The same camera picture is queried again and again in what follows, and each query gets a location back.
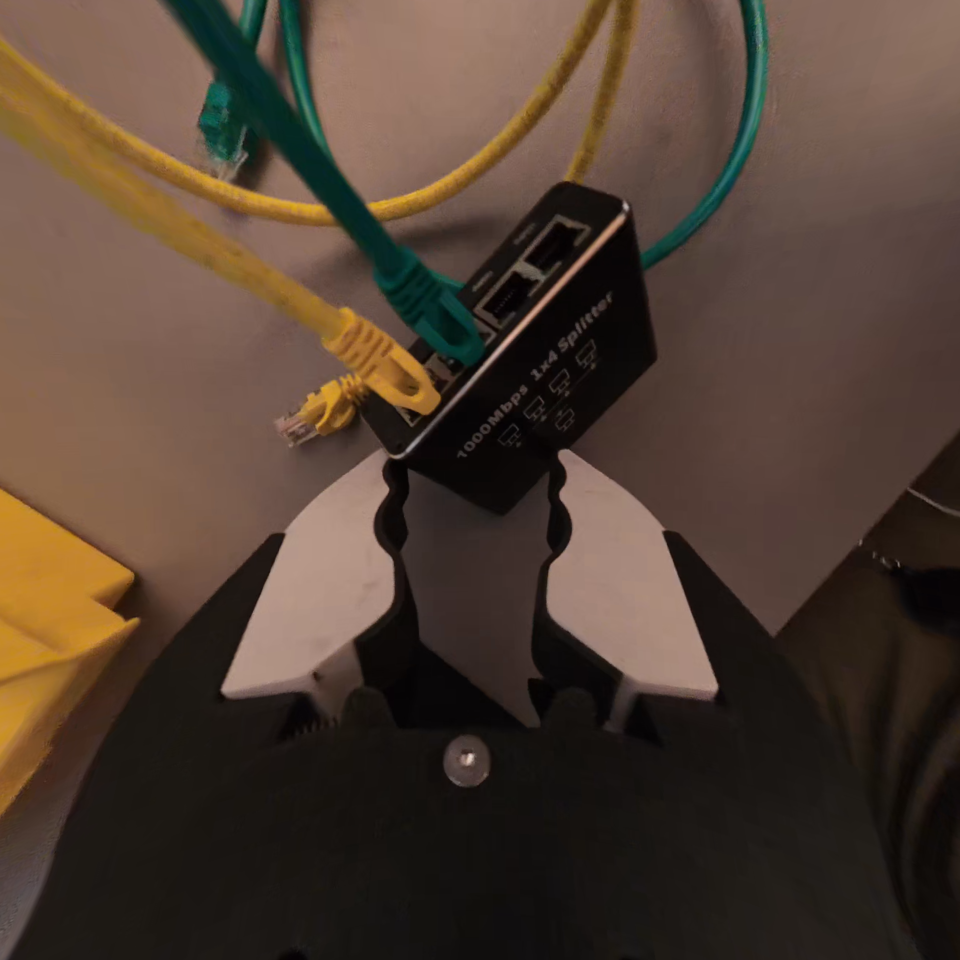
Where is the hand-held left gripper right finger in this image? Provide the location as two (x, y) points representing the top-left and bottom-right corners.
(534, 448), (721, 734)

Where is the yellow plastic bin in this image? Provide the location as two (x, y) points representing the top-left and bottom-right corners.
(0, 487), (141, 815)

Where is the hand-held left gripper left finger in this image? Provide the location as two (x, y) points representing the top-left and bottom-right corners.
(221, 454), (418, 723)

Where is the yellow ethernet cable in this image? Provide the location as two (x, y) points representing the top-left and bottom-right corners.
(0, 0), (639, 451)

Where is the green ethernet cable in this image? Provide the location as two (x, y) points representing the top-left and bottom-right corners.
(157, 0), (770, 367)

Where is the black ethernet splitter box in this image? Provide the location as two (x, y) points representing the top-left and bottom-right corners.
(360, 182), (660, 516)

